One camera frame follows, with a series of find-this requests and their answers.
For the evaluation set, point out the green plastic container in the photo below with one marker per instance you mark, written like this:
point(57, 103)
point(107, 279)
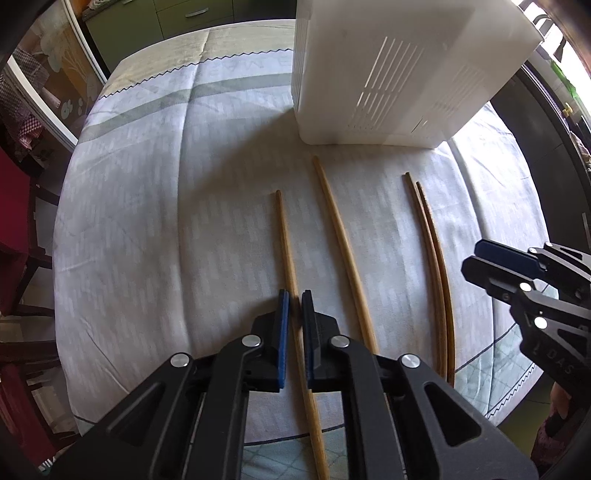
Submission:
point(562, 81)

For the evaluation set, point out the green base cabinets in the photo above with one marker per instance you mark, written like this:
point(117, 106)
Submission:
point(184, 18)

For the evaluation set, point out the person's right hand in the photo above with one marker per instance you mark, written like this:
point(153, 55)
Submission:
point(560, 401)

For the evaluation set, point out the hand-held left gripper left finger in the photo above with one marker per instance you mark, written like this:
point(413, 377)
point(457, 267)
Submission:
point(282, 341)

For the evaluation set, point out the red checked apron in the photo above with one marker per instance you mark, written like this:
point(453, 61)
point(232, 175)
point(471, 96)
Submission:
point(23, 101)

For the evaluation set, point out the glass sliding door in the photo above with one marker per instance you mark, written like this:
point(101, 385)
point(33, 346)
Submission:
point(60, 60)

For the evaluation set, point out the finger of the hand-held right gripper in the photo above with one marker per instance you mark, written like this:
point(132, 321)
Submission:
point(554, 332)
point(508, 258)

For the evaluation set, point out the crumpled grey rag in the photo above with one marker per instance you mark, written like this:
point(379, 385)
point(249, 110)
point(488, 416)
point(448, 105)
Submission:
point(582, 150)

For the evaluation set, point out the red wooden chair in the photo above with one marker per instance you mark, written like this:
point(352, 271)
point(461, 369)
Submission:
point(18, 207)

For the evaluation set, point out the white plastic utensil holder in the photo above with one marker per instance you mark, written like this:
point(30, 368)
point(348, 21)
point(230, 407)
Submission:
point(346, 69)

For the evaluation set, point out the light wooden chopstick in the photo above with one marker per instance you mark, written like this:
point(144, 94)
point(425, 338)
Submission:
point(284, 240)
point(339, 230)

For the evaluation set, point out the pale checked tablecloth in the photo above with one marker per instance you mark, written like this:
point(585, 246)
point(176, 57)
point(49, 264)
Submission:
point(161, 207)

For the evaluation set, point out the small brass tap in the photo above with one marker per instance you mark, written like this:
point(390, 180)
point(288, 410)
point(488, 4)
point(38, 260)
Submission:
point(567, 109)

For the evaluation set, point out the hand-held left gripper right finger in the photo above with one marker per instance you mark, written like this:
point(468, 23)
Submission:
point(308, 341)

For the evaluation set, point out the kitchen window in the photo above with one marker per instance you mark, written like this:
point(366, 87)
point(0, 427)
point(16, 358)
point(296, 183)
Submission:
point(568, 27)

